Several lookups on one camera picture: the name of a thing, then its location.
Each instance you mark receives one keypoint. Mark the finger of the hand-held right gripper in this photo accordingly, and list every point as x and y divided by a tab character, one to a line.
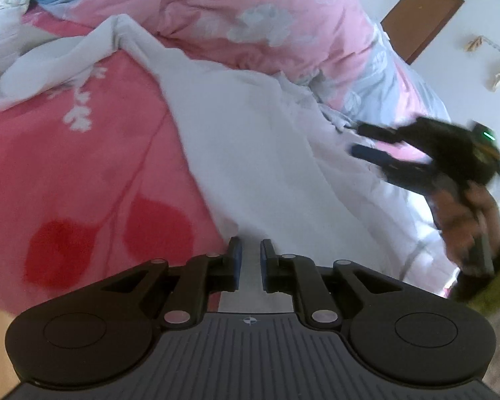
379	132
366	152

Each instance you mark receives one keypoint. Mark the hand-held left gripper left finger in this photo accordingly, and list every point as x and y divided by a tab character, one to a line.
236	266

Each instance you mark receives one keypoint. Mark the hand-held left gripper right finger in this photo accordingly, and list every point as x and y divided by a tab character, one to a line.
266	266

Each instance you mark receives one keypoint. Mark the white shirt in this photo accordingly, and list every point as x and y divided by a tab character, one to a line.
254	133

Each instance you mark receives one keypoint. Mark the person's right hand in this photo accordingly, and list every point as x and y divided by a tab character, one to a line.
452	225

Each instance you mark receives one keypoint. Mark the wooden door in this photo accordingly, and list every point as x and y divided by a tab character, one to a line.
421	21

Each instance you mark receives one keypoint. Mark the red floral bed blanket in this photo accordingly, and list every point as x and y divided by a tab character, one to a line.
66	154

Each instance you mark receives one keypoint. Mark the pink floral quilt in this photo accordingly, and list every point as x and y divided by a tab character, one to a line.
212	0

